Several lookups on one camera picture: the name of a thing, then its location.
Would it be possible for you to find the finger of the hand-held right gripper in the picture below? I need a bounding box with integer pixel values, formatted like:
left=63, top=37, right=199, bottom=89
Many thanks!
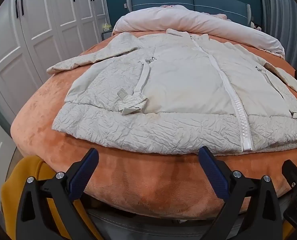
left=282, top=159, right=297, bottom=198

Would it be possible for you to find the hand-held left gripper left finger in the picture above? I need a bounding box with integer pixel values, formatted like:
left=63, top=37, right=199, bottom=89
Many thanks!
left=15, top=148, right=99, bottom=240

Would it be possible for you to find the orange bed blanket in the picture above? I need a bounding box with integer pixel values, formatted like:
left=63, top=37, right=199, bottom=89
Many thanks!
left=10, top=30, right=297, bottom=216

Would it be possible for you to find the grey striped curtain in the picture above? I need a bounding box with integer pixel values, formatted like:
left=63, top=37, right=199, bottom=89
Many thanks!
left=259, top=0, right=297, bottom=64

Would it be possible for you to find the pale pink duvet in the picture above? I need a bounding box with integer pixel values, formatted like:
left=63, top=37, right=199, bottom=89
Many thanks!
left=112, top=4, right=286, bottom=58

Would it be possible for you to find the person's yellow garment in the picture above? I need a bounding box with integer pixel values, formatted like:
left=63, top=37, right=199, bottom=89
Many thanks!
left=1, top=155, right=102, bottom=240

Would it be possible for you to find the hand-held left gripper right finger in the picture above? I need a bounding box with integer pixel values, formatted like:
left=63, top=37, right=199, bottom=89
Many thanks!
left=199, top=146, right=283, bottom=240

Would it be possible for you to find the white puffer jacket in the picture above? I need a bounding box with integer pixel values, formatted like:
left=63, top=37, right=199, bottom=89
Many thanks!
left=47, top=28, right=297, bottom=154

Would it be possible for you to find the blue padded headboard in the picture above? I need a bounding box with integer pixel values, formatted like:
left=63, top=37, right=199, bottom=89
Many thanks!
left=125, top=0, right=253, bottom=25

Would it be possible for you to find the white panelled wardrobe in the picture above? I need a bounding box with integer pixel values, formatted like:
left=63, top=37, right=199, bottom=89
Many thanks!
left=0, top=0, right=108, bottom=195

